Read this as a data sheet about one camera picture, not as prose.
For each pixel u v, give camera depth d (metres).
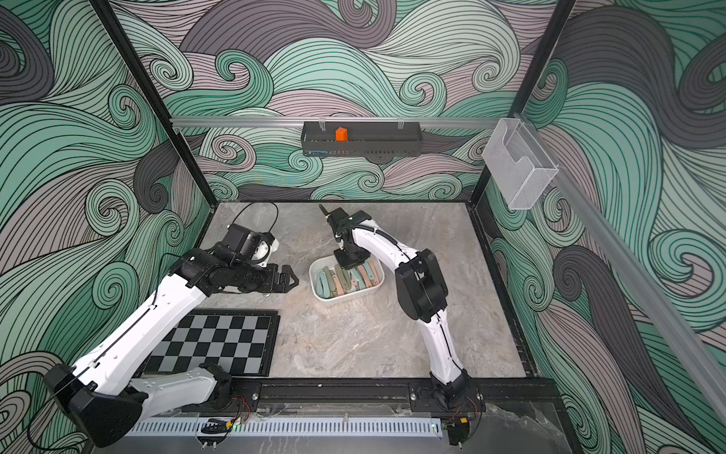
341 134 0.90
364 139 0.96
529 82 0.84
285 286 0.63
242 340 0.80
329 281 0.94
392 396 0.74
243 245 0.56
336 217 0.77
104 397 0.38
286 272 0.65
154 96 0.87
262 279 0.62
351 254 0.80
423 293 0.55
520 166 0.76
